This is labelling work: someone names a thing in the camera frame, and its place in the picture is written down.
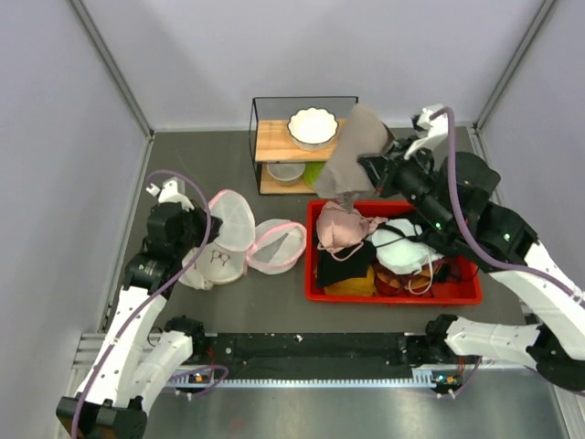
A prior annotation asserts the white scalloped bowl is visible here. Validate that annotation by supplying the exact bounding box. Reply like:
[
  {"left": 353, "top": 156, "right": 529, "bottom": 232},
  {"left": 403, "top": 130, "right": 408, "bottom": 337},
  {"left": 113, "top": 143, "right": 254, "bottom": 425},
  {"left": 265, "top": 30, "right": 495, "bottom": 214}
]
[{"left": 287, "top": 107, "right": 339, "bottom": 151}]

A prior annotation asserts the cream mesh laundry bag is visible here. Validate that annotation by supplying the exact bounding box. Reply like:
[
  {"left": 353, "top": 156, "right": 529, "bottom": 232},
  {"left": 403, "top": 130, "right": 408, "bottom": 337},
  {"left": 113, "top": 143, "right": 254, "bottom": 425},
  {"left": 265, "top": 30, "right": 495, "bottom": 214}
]
[{"left": 178, "top": 242, "right": 247, "bottom": 291}]

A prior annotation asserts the aluminium frame rail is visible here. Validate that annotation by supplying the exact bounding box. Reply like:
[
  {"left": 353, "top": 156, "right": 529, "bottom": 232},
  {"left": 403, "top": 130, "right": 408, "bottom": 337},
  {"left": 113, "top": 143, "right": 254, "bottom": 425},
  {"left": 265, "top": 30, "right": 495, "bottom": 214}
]
[{"left": 72, "top": 331, "right": 572, "bottom": 390}]

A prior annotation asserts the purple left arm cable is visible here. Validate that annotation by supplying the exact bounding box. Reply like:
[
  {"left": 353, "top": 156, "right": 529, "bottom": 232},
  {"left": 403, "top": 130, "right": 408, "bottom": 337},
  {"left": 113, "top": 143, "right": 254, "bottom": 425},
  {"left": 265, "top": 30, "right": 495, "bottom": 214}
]
[{"left": 69, "top": 169, "right": 229, "bottom": 439}]

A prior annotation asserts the black wire wooden shelf rack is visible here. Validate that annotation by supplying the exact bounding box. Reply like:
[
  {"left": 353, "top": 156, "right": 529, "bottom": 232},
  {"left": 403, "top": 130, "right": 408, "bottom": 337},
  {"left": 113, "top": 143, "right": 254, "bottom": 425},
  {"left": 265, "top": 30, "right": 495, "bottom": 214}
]
[{"left": 248, "top": 95, "right": 359, "bottom": 195}]

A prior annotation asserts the grey metal bowl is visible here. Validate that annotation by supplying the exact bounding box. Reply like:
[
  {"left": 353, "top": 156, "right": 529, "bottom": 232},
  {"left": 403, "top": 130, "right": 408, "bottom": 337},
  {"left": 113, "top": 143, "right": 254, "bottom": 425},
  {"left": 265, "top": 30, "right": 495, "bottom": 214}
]
[{"left": 267, "top": 163, "right": 305, "bottom": 186}]

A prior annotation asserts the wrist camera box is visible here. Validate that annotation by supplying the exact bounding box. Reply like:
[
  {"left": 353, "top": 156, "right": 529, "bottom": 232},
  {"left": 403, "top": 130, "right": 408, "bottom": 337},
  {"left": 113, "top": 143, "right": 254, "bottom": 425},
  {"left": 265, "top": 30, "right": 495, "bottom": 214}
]
[
  {"left": 404, "top": 104, "right": 449, "bottom": 159},
  {"left": 145, "top": 177, "right": 195, "bottom": 211}
]

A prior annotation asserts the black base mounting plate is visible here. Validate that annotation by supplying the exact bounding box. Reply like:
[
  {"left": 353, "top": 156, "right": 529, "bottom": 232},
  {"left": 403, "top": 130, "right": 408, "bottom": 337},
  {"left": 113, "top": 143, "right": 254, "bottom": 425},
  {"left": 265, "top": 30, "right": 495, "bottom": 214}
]
[{"left": 200, "top": 331, "right": 481, "bottom": 380}]

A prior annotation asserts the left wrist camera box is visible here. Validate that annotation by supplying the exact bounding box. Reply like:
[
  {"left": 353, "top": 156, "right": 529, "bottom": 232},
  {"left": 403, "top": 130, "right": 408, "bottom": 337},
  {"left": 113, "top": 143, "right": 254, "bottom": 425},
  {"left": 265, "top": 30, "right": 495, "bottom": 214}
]
[{"left": 145, "top": 177, "right": 195, "bottom": 211}]

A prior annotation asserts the white mesh laundry bag pink zipper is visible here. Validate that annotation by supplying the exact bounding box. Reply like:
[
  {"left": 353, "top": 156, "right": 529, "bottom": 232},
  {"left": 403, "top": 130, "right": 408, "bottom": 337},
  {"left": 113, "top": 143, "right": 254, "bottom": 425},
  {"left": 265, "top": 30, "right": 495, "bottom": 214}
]
[{"left": 209, "top": 189, "right": 307, "bottom": 275}]

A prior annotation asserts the black garment in bin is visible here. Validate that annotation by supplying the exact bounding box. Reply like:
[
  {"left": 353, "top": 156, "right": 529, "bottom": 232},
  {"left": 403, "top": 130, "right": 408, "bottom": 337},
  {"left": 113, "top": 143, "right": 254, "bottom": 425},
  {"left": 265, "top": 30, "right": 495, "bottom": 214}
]
[{"left": 316, "top": 243, "right": 376, "bottom": 288}]

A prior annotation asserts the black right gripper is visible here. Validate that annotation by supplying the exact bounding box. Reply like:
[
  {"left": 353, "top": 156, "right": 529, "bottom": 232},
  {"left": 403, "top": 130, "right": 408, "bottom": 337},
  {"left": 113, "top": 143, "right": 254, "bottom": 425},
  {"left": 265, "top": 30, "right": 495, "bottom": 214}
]
[{"left": 358, "top": 134, "right": 455, "bottom": 235}]

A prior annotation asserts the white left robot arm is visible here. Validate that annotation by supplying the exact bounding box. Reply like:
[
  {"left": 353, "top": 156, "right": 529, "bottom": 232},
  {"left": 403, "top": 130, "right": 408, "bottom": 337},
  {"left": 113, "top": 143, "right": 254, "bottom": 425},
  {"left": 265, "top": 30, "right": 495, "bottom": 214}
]
[{"left": 56, "top": 200, "right": 221, "bottom": 438}]

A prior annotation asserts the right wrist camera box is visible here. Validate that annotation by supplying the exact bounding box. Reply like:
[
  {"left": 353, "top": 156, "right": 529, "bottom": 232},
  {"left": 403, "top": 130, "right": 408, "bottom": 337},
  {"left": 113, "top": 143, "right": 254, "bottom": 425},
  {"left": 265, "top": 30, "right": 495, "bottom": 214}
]
[{"left": 404, "top": 104, "right": 449, "bottom": 159}]

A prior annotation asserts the green plate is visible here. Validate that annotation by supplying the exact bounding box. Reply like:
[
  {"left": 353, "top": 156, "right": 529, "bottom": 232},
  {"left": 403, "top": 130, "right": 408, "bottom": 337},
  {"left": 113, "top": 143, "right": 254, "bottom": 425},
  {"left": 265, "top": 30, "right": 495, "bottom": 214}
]
[{"left": 303, "top": 161, "right": 325, "bottom": 188}]

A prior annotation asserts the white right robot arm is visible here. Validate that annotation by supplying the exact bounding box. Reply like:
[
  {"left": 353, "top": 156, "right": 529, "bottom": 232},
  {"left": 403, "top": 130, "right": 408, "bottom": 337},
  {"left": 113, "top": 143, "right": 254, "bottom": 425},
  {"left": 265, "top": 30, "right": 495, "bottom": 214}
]
[{"left": 357, "top": 149, "right": 584, "bottom": 392}]

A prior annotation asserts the white bra in bin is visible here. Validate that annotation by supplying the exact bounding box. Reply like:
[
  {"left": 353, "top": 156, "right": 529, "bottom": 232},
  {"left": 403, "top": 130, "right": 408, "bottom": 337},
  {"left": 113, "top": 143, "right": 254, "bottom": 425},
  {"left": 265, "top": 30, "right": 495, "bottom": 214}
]
[{"left": 369, "top": 219, "right": 444, "bottom": 296}]

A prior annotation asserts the red plastic bin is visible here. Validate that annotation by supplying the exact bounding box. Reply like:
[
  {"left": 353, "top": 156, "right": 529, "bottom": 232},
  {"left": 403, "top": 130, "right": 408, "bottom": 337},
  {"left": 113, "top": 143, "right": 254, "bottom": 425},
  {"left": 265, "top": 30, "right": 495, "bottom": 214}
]
[{"left": 304, "top": 199, "right": 483, "bottom": 307}]

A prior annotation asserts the taupe grey bra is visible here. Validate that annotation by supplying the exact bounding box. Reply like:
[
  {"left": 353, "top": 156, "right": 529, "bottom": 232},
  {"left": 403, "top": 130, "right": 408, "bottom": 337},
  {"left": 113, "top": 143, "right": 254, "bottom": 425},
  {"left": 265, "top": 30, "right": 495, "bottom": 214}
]
[{"left": 313, "top": 103, "right": 394, "bottom": 210}]

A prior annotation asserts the pink bra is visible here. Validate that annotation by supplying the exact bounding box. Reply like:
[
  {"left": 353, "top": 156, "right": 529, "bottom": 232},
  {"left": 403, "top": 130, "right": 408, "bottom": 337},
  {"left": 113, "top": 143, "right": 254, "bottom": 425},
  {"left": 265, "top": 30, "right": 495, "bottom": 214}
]
[{"left": 315, "top": 201, "right": 388, "bottom": 262}]

